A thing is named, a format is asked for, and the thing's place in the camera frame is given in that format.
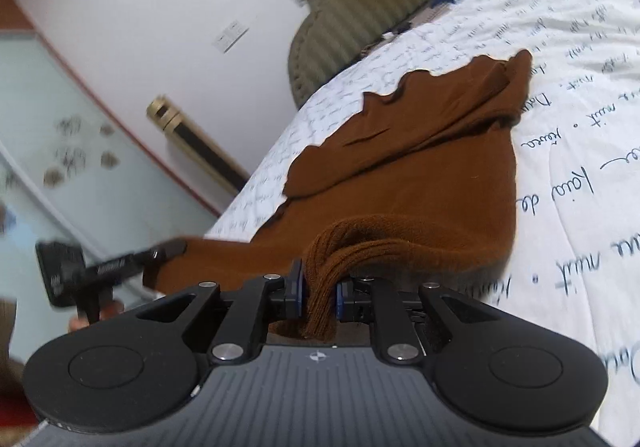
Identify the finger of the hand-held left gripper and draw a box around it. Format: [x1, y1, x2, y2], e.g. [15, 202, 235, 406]
[86, 237, 188, 289]

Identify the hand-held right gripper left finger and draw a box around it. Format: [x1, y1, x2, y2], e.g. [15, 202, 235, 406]
[134, 258, 306, 367]

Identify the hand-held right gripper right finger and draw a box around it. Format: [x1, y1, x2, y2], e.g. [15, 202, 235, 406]
[335, 274, 503, 367]

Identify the brown knit sweater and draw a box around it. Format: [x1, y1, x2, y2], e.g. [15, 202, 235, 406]
[142, 48, 534, 343]

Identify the person's left hand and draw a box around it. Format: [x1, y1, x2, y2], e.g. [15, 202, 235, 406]
[67, 299, 126, 334]

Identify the white quilt with script print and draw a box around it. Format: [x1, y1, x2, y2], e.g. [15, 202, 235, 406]
[204, 0, 640, 447]

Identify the green padded headboard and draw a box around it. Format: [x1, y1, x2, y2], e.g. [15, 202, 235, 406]
[287, 0, 543, 109]

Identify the glass door with wooden frame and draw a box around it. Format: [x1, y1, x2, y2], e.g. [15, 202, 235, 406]
[0, 0, 224, 368]

